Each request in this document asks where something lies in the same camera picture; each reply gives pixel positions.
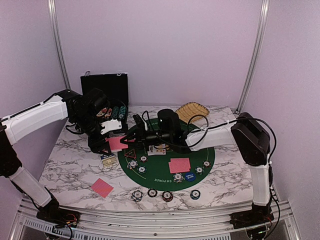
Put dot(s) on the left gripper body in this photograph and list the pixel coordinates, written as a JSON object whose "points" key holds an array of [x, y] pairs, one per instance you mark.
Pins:
{"points": [[85, 122]]}

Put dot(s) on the green fifty chip stack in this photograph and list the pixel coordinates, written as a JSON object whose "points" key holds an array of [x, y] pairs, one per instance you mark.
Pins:
{"points": [[195, 194]]}

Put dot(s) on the front aluminium rail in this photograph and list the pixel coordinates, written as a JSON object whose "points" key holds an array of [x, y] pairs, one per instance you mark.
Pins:
{"points": [[203, 224]]}

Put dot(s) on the blue ten chip stack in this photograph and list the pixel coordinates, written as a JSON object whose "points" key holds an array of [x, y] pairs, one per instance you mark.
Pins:
{"points": [[137, 196]]}

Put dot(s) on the dealt card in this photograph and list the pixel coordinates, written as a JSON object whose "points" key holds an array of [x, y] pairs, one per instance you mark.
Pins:
{"points": [[176, 167]]}

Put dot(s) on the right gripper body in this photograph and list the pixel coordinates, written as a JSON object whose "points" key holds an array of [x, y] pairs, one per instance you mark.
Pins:
{"points": [[153, 139]]}

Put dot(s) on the teal chip row in case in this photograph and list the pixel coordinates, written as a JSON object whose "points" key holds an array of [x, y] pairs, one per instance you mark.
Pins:
{"points": [[122, 112]]}

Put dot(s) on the red-backed playing card deck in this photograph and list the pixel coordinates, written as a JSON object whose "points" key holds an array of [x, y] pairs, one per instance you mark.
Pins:
{"points": [[115, 144]]}

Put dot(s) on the triangular all-in button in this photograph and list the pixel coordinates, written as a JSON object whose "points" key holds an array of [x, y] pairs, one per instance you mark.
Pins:
{"points": [[130, 154]]}

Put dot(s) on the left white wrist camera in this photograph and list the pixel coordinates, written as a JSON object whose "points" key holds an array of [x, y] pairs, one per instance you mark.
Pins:
{"points": [[110, 125]]}

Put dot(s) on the aluminium frame post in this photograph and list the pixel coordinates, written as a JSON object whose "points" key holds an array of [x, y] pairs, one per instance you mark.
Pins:
{"points": [[260, 33], [58, 43]]}

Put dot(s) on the card deck in case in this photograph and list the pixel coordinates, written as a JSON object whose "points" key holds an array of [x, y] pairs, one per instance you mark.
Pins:
{"points": [[104, 113]]}

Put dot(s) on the placed hundred chip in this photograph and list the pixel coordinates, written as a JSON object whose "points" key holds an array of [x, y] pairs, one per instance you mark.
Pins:
{"points": [[206, 164], [143, 159]]}

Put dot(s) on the left aluminium frame post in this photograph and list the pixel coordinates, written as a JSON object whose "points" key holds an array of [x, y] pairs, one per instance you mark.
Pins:
{"points": [[58, 43]]}

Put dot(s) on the placed fifty chip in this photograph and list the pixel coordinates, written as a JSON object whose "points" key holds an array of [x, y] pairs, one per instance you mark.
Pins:
{"points": [[199, 170], [142, 169]]}

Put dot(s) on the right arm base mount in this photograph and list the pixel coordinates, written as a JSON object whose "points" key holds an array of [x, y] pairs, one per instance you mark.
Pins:
{"points": [[249, 218]]}

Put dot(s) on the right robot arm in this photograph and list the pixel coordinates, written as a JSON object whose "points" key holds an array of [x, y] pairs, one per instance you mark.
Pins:
{"points": [[245, 131]]}

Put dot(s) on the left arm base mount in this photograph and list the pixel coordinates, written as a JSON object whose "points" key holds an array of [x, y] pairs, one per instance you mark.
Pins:
{"points": [[60, 217]]}

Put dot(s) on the placed ten chips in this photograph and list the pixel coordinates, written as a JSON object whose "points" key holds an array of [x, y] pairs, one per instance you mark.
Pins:
{"points": [[178, 177], [132, 164]]}

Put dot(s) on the black poker chip case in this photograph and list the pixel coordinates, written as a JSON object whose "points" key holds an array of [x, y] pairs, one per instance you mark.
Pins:
{"points": [[116, 88]]}

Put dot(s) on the face-up community card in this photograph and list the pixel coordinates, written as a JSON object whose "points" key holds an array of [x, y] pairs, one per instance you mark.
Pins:
{"points": [[160, 150], [151, 150]]}

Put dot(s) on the hundred chip front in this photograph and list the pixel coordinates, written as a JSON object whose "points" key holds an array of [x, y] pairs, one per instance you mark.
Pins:
{"points": [[152, 193]]}

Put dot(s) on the discarded burn card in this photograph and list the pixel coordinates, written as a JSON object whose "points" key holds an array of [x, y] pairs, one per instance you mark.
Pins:
{"points": [[102, 188]]}

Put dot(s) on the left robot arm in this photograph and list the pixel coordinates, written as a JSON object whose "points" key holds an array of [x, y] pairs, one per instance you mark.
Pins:
{"points": [[15, 127]]}

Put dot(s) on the green chip row in case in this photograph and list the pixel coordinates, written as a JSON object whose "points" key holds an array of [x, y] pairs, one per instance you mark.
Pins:
{"points": [[115, 113]]}

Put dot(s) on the right aluminium frame post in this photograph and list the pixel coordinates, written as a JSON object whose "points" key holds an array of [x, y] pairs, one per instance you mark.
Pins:
{"points": [[260, 33]]}

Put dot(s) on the round green poker mat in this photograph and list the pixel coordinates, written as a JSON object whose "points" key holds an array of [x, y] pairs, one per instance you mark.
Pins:
{"points": [[158, 174]]}

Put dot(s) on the woven bamboo tray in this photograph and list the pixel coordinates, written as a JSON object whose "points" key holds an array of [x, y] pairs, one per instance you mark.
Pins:
{"points": [[190, 109]]}

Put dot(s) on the blue small blind button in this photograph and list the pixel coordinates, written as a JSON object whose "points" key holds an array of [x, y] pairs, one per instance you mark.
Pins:
{"points": [[190, 176]]}

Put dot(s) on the blue gold card box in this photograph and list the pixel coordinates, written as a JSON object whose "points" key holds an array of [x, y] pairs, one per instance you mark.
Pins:
{"points": [[108, 160]]}

